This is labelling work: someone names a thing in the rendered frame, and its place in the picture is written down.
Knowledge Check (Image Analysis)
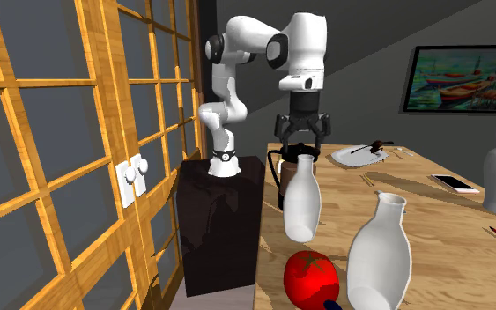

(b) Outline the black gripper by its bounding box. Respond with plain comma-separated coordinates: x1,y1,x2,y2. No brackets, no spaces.
274,90,332,155

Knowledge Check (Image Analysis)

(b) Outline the black and brown coffee pot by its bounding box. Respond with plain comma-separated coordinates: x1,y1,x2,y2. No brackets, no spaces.
267,143,322,211

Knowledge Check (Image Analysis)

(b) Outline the white plate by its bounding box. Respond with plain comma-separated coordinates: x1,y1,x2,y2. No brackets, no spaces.
329,145,390,169

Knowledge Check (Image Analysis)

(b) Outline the small white bottle vase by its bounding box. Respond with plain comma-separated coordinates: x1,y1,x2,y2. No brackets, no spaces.
282,153,322,243

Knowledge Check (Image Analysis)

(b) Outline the dark brown utensil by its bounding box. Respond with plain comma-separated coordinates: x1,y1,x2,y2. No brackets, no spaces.
350,139,395,156

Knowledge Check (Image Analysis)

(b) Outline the dark robot stand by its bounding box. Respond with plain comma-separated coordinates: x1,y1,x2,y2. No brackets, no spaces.
176,155,267,299

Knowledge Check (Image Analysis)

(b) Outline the red tomato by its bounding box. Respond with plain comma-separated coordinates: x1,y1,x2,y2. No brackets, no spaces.
283,250,341,310

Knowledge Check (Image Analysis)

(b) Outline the large white bottle vase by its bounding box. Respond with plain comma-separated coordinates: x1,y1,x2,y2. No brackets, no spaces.
345,190,413,310

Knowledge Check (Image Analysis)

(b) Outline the white smartphone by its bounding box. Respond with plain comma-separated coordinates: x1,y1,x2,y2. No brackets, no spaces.
430,173,481,196

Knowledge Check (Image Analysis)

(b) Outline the framed boat painting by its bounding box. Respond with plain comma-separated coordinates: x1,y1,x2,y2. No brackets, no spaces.
402,44,496,115

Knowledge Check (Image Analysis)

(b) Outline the wooden table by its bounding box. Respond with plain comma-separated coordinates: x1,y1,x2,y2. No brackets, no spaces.
254,143,496,310

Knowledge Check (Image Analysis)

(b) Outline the wooden lattice door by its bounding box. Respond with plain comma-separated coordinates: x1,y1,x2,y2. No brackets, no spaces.
0,0,206,310

